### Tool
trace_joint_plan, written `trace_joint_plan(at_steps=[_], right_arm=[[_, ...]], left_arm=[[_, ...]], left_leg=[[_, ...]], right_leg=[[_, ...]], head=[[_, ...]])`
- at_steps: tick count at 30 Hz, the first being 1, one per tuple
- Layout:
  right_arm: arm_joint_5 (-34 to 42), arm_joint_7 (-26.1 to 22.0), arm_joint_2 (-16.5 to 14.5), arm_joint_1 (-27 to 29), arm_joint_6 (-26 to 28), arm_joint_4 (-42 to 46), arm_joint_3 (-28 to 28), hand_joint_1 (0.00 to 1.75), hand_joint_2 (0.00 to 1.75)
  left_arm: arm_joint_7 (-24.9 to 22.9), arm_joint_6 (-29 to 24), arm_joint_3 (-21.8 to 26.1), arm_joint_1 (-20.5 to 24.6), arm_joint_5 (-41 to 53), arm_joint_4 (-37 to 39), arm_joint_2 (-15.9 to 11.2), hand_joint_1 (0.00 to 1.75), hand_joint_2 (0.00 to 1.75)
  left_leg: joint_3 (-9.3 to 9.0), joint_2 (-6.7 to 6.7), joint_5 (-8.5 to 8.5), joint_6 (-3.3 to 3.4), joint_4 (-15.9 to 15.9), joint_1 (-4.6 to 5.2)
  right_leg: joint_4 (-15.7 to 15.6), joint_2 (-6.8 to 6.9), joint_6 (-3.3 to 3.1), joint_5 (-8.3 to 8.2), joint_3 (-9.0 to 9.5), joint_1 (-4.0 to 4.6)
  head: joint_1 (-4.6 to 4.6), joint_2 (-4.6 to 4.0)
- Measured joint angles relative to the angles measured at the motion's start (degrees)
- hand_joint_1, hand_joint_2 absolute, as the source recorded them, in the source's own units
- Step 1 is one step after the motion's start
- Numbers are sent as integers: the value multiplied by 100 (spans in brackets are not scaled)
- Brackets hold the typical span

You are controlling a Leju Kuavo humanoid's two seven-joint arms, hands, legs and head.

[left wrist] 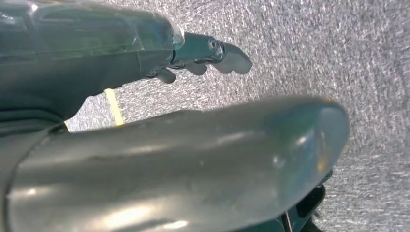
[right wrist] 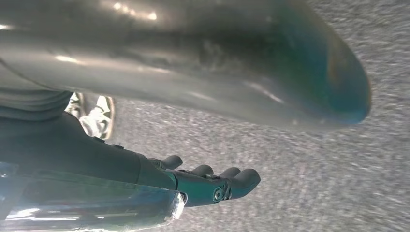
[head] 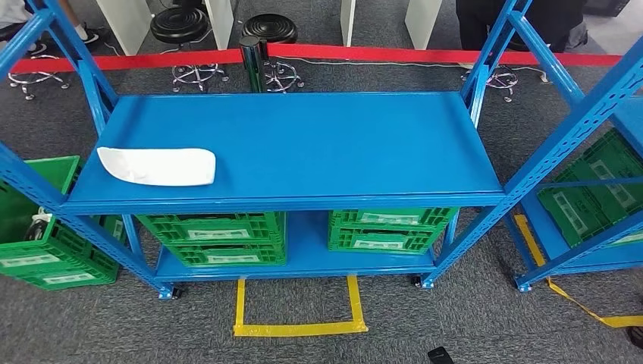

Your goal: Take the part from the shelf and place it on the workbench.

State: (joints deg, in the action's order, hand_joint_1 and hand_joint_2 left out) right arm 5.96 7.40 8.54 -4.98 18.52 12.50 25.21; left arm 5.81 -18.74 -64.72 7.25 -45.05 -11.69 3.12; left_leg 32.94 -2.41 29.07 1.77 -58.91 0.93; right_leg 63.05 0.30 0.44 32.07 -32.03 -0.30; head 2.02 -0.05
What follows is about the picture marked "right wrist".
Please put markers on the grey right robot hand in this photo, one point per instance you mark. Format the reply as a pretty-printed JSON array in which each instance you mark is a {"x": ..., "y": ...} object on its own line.
[{"x": 80, "y": 160}]

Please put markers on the person's shoe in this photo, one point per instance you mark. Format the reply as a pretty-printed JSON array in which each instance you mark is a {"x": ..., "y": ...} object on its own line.
[{"x": 99, "y": 118}]

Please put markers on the robot leg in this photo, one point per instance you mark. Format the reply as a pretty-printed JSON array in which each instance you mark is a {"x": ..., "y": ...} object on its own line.
[{"x": 192, "y": 57}]

